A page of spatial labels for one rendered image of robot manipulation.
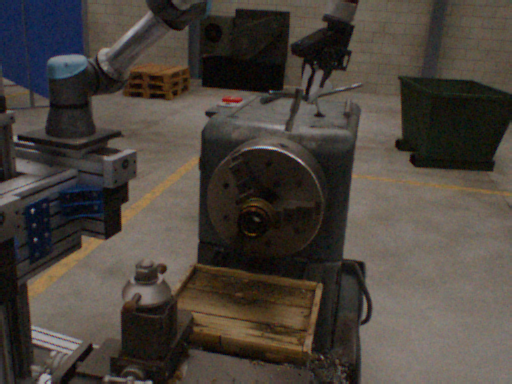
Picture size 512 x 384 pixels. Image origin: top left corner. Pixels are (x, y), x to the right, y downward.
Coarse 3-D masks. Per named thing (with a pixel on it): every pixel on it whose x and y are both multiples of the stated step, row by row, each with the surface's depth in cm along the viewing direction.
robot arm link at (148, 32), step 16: (208, 0) 149; (144, 16) 155; (192, 16) 148; (128, 32) 159; (144, 32) 155; (160, 32) 154; (112, 48) 163; (128, 48) 159; (144, 48) 159; (96, 64) 165; (112, 64) 164; (128, 64) 164; (112, 80) 167
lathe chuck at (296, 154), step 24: (264, 144) 137; (288, 144) 140; (216, 168) 139; (264, 168) 136; (288, 168) 134; (312, 168) 136; (216, 192) 141; (288, 192) 137; (312, 192) 135; (216, 216) 143; (264, 240) 142; (288, 240) 141
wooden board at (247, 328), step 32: (192, 288) 135; (224, 288) 135; (256, 288) 136; (288, 288) 137; (320, 288) 134; (224, 320) 122; (256, 320) 123; (288, 320) 123; (256, 352) 112; (288, 352) 111
